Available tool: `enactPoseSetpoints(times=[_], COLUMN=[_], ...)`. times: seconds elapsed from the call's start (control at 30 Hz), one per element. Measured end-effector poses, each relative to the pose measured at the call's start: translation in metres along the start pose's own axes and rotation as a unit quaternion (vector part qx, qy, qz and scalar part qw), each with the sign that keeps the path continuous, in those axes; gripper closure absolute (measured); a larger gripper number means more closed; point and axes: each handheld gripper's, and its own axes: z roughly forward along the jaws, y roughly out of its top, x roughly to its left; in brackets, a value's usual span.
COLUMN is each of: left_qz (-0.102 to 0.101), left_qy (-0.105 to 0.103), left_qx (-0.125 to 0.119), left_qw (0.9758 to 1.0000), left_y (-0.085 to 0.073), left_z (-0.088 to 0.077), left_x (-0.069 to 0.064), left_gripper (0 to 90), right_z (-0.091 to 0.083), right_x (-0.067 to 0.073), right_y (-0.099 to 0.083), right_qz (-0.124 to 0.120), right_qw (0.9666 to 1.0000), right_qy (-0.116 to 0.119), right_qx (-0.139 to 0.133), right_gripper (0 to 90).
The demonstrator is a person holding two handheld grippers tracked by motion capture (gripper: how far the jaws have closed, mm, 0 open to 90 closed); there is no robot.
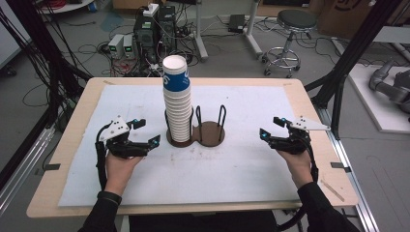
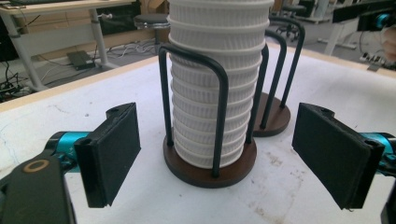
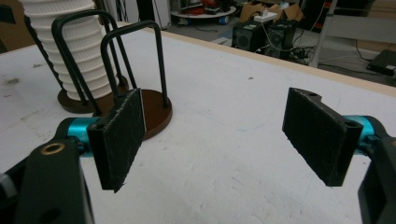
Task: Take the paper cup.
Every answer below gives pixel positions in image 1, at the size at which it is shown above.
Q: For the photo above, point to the black flat box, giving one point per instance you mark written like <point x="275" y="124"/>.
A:
<point x="236" y="22"/>

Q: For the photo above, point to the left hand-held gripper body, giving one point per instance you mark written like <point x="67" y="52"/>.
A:
<point x="113" y="129"/>

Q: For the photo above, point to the round black stool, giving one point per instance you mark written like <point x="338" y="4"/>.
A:
<point x="296" y="19"/>

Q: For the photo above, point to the person's left hand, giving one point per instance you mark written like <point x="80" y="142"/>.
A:
<point x="118" y="172"/>

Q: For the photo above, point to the cardboard box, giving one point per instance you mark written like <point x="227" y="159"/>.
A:
<point x="345" y="16"/>

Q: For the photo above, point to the black computer tower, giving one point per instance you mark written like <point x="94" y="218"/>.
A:
<point x="145" y="38"/>
<point x="167" y="25"/>

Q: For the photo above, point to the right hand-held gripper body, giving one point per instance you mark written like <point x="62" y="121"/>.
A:
<point x="298" y="137"/>

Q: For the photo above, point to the stack of white ribbed cups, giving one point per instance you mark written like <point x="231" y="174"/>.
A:
<point x="178" y="116"/>

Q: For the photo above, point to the white power strip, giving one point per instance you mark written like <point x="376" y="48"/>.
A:
<point x="151" y="9"/>

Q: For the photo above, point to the aluminium rail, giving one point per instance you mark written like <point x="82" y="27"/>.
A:
<point x="25" y="164"/>
<point x="354" y="180"/>

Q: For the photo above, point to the blue banded paper cup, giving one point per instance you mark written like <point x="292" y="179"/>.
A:
<point x="176" y="77"/>

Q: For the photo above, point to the grey bench power supply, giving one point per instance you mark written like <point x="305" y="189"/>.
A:
<point x="115" y="45"/>
<point x="129" y="46"/>

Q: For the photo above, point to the person's right hand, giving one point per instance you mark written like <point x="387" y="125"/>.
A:
<point x="299" y="167"/>

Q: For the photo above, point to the black tape strip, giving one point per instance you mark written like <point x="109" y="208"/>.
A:
<point x="339" y="166"/>
<point x="51" y="167"/>

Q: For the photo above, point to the white platform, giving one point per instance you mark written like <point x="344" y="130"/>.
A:
<point x="380" y="112"/>

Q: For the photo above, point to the white table leg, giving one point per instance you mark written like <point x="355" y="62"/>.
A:
<point x="253" y="29"/>
<point x="199" y="32"/>

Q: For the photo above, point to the black metal frame post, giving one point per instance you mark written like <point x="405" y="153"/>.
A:
<point x="351" y="54"/>

